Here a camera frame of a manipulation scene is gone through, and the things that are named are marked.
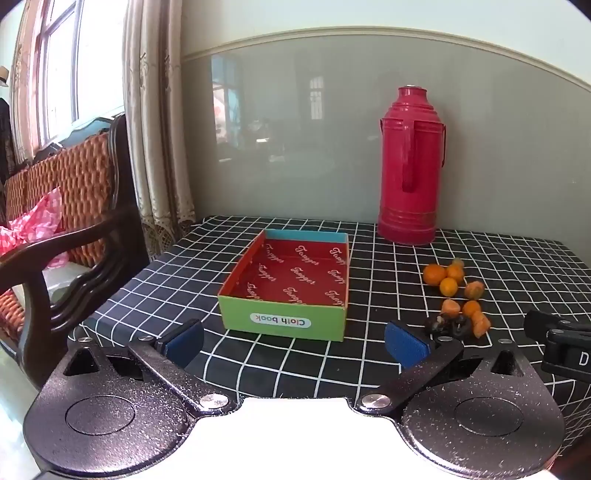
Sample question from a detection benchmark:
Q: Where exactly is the window with brown frame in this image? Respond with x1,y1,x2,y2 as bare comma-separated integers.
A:
21,0,131,149

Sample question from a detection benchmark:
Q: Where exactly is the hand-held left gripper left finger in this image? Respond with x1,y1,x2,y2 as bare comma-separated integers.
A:
41,318,236,419

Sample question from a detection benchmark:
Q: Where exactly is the black white grid tablecloth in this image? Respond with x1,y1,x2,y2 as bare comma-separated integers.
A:
67,215,591,464

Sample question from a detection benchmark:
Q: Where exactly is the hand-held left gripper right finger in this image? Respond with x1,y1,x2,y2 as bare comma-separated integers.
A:
355,319,550,420

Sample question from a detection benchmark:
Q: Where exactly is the dark hanging clothing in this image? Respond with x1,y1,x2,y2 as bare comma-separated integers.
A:
0,96,16,183

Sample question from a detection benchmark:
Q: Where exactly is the dark wooden rattan sofa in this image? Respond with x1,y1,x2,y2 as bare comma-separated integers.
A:
0,113,154,389

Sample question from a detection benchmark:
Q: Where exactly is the green cardboard box red inside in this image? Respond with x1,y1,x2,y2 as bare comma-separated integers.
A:
218,228,349,343

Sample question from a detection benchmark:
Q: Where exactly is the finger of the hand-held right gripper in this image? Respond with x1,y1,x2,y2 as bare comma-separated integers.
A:
524,309,591,343

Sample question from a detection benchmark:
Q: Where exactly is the pink checked cloth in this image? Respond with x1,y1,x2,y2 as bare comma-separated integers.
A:
0,186,71,269

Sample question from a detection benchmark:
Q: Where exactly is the red thermos flask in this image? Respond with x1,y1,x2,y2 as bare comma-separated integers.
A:
377,85,447,246

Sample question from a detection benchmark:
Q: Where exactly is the orange woven sofa cushion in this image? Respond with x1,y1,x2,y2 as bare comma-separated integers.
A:
0,133,116,340

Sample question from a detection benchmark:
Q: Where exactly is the beige embroidered curtain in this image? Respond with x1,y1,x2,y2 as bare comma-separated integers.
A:
122,0,198,260

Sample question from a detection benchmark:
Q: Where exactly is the pile of small oranges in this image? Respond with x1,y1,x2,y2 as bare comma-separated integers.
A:
422,257,491,337

